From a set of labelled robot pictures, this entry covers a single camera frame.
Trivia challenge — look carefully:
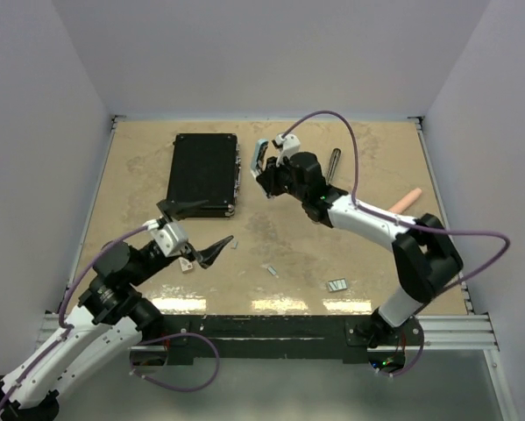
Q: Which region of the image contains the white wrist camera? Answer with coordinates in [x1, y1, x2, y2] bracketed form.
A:
[144, 219, 188, 257]
[272, 133, 301, 167]

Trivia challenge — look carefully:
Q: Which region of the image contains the black briefcase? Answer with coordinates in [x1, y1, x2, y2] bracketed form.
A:
[167, 132, 241, 218]

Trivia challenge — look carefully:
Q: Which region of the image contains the small staple box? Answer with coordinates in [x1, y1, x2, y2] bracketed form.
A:
[178, 257, 194, 274]

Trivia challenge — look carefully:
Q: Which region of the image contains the pink silicone cone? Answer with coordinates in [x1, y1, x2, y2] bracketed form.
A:
[389, 188, 422, 214]

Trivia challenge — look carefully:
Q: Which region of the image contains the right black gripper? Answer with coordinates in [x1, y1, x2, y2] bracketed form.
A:
[259, 153, 309, 203]

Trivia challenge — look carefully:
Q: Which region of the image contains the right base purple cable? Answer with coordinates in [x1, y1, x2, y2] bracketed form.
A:
[374, 337, 425, 378]

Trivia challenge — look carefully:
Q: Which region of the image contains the silver black stapler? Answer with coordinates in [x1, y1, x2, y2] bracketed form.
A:
[325, 147, 342, 184]

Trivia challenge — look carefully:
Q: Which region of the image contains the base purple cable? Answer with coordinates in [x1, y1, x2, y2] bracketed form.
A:
[374, 337, 425, 378]
[129, 332, 221, 389]

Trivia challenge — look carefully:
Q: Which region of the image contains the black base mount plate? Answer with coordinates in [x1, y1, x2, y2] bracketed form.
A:
[131, 315, 424, 365]

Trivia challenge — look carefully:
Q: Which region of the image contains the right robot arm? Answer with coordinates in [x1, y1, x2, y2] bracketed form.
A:
[251, 151, 463, 347]

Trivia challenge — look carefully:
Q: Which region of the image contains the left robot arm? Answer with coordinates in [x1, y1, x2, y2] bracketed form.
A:
[0, 201, 234, 420]

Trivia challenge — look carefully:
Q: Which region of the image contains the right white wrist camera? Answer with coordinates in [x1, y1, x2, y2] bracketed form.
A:
[272, 133, 301, 167]

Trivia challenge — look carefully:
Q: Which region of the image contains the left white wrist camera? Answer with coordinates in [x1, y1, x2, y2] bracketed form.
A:
[144, 219, 188, 257]

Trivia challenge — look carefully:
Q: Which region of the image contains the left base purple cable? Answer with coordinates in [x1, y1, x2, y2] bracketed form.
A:
[129, 332, 221, 389]

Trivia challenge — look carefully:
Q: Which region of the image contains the staple strips pack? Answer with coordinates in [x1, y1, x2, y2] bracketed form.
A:
[327, 278, 348, 292]

